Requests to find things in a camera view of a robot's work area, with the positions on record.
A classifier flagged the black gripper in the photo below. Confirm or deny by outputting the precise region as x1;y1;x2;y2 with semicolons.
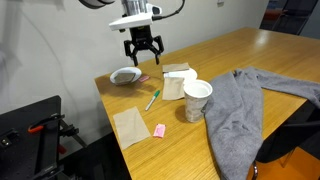
123;25;165;67

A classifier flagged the green and white marker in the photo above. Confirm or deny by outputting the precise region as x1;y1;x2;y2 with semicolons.
144;89;161;112

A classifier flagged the white paper cup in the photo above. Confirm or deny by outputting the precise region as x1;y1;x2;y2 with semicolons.
183;79;214;124

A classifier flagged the white plate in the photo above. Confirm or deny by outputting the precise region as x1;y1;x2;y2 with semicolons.
163;67;198;86
109;66;143;86

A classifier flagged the black and orange clamp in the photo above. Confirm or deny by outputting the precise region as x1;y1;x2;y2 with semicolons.
27;113;88;155

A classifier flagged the grey sweater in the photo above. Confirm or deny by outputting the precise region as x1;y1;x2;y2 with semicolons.
202;65;320;180

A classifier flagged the black office chair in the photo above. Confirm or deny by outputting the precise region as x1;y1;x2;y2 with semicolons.
253;99;320;180
271;0;320;36

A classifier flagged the black cable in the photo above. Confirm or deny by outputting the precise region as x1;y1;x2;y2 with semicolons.
151;0;186;22

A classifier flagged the black robot mount table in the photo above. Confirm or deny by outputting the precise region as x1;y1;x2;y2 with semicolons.
0;95;64;180

